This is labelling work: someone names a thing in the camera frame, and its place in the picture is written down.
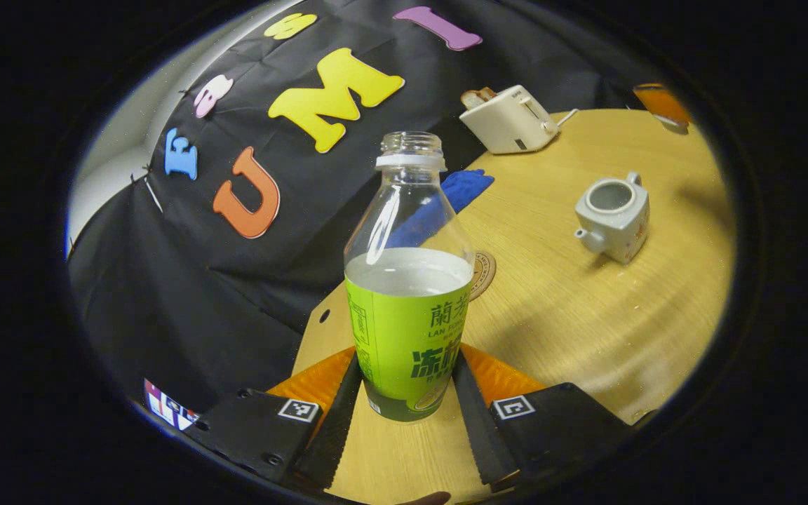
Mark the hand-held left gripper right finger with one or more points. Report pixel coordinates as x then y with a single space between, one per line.
477 428

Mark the computer monitor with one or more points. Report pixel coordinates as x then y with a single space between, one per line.
169 407

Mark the white toaster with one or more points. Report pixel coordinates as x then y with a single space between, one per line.
509 123

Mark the white ceramic teacup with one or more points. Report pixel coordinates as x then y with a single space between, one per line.
618 224

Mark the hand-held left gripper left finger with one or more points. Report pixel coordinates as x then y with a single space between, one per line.
337 435

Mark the blue towel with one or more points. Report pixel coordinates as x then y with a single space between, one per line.
467 189

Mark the round brown coaster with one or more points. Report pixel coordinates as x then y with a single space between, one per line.
482 273

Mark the green label water bottle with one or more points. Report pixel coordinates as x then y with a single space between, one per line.
407 330

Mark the toasted bread slices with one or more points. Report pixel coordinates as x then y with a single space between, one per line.
477 97

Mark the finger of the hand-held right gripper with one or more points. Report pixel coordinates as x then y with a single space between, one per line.
660 105

